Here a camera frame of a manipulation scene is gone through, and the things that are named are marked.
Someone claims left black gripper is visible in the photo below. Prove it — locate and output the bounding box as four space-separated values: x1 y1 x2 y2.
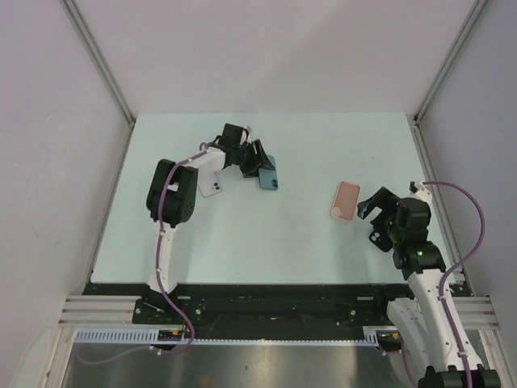
233 139 275 178

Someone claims teal blue phone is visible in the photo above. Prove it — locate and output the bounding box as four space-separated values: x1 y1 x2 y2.
258 154 279 191

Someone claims lilac white phone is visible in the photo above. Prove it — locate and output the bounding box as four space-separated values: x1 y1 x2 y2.
197 172 221 198

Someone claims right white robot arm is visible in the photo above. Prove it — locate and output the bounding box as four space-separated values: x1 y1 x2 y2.
357 183 502 387

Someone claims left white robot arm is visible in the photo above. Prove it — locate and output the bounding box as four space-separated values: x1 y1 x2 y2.
145 123 279 294

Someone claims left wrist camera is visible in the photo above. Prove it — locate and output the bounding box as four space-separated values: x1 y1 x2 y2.
241 126 253 144

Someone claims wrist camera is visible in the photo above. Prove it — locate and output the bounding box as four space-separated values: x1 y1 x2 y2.
410 181 433 205
241 126 253 144

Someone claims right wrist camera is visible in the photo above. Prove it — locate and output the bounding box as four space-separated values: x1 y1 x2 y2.
410 181 433 205

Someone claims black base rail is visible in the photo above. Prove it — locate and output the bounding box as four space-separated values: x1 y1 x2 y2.
83 283 413 340

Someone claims white slotted cable duct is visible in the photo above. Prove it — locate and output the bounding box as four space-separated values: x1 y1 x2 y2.
74 327 401 348

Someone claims right aluminium frame post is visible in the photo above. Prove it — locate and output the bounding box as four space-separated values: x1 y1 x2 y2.
414 0 490 122

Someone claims aluminium frame post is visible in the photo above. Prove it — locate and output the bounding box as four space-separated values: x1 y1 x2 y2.
60 0 136 129
414 0 490 122

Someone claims left aluminium frame post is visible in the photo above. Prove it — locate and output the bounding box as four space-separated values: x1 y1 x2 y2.
60 0 136 129

